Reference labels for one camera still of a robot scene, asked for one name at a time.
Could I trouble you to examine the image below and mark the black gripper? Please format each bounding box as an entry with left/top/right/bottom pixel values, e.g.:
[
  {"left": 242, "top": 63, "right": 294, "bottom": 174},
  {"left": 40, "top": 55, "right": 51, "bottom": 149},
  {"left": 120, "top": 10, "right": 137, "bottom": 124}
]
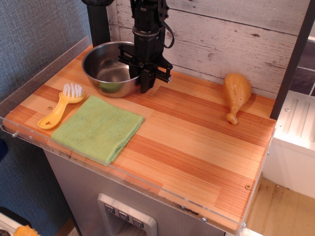
[{"left": 118, "top": 29, "right": 173, "bottom": 94}]

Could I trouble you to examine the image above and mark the stainless steel pot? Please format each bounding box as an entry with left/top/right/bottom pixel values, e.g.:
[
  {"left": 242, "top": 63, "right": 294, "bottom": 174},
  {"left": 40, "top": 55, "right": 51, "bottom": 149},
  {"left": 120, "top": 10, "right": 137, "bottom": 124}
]
[{"left": 82, "top": 41, "right": 140, "bottom": 98}]

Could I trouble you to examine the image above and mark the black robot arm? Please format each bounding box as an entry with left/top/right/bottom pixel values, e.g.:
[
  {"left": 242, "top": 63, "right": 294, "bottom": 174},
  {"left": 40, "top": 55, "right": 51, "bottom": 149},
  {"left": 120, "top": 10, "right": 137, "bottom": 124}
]
[{"left": 119, "top": 0, "right": 175, "bottom": 93}]

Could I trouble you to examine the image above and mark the green folded cloth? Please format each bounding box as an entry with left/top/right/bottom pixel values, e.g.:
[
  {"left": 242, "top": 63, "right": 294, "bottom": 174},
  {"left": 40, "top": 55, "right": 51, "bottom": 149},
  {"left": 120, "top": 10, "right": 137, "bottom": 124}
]
[{"left": 51, "top": 96, "right": 143, "bottom": 164}]

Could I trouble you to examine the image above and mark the clear acrylic table guard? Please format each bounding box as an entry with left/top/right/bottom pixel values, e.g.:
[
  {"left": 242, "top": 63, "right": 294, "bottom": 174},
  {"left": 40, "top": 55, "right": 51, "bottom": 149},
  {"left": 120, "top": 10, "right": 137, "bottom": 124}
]
[{"left": 0, "top": 39, "right": 276, "bottom": 236}]

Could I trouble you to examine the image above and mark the yellow dish brush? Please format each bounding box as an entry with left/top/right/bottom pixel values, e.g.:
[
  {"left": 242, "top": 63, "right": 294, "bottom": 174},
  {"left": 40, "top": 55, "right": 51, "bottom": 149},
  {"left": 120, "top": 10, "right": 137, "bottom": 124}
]
[{"left": 37, "top": 83, "right": 85, "bottom": 130}]

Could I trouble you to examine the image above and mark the plastic chicken drumstick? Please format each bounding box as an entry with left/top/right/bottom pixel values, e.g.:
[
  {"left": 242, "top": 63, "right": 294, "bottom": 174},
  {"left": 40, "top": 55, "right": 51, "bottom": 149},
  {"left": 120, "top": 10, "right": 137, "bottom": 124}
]
[{"left": 223, "top": 73, "right": 252, "bottom": 125}]

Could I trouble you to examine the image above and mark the grey toy fridge cabinet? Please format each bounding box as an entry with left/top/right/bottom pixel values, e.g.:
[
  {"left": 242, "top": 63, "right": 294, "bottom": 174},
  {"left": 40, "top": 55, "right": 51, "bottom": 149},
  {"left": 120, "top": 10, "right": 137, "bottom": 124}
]
[{"left": 44, "top": 151, "right": 225, "bottom": 236}]

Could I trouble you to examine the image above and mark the silver dispenser panel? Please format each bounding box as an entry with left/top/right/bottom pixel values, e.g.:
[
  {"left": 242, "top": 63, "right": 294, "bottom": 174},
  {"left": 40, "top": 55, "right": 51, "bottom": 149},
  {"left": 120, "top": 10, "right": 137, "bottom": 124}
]
[{"left": 97, "top": 193, "right": 158, "bottom": 236}]

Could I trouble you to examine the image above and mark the white toy sink unit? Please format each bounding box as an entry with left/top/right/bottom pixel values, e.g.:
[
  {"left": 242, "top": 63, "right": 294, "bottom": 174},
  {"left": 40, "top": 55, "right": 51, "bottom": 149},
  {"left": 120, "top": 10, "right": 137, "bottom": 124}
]
[{"left": 262, "top": 91, "right": 315, "bottom": 198}]

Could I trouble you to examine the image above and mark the orange object bottom left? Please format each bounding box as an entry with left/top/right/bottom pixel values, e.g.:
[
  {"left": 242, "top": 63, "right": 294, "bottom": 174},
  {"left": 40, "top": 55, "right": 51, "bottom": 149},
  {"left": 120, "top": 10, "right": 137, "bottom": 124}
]
[{"left": 13, "top": 226, "right": 39, "bottom": 236}]

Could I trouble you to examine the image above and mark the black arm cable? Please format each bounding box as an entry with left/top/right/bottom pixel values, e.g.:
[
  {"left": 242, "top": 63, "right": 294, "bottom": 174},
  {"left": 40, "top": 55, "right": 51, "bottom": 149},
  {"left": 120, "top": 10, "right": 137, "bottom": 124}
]
[{"left": 161, "top": 21, "right": 175, "bottom": 49}]

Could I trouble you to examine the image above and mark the dark grey vertical post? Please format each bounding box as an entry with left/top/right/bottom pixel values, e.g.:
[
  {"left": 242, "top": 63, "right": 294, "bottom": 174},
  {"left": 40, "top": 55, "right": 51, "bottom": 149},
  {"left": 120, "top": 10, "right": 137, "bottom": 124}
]
[{"left": 81, "top": 0, "right": 113, "bottom": 47}]

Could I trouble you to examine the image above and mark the dark right frame post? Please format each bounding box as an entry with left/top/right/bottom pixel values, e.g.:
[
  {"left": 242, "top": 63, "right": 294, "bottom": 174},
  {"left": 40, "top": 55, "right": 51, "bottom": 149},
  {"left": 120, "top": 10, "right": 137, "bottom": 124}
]
[{"left": 270, "top": 0, "right": 315, "bottom": 120}]

